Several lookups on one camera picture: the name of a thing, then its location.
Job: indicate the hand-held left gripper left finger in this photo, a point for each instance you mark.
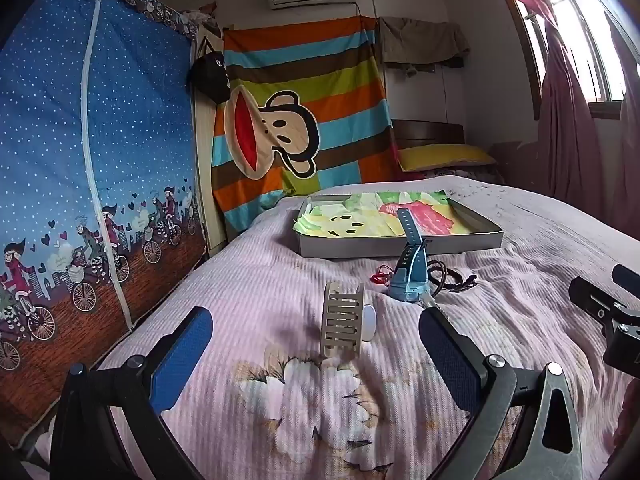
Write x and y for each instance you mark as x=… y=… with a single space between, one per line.
x=180 y=360

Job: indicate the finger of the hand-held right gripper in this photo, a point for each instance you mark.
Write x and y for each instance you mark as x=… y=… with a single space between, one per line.
x=627 y=275
x=595 y=297

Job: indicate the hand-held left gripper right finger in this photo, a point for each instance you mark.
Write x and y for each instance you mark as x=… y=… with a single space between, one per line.
x=450 y=360

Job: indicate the blue wrist watch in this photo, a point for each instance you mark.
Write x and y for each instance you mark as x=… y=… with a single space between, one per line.
x=412 y=275

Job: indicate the grey shallow tray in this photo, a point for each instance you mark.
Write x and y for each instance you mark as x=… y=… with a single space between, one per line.
x=400 y=247

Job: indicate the pink curtain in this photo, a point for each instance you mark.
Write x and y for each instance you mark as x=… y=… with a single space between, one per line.
x=565 y=135

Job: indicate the colourful painted paper sheet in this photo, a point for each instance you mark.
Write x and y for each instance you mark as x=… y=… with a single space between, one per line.
x=350 y=217

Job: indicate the folded patterned quilt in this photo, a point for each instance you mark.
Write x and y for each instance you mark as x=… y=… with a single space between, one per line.
x=465 y=174

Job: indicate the beige wooden cabinet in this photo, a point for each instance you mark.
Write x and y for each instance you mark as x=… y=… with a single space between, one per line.
x=205 y=170

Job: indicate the yellow pillow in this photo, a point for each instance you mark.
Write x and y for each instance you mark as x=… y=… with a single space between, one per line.
x=445 y=156

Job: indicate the blue printed fabric wardrobe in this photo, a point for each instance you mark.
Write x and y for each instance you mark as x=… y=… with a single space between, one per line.
x=100 y=160

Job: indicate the dark wooden headboard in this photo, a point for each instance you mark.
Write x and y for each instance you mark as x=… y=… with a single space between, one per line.
x=430 y=132

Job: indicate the window with white bars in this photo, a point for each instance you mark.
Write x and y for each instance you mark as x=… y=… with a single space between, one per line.
x=595 y=35

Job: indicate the black hanging bag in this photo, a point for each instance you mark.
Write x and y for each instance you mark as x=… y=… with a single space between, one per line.
x=210 y=77

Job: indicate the striped monkey print cloth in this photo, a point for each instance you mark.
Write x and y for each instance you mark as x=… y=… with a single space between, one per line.
x=310 y=85

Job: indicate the olive hanging cloth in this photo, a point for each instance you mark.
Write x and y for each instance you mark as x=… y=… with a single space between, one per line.
x=420 y=40

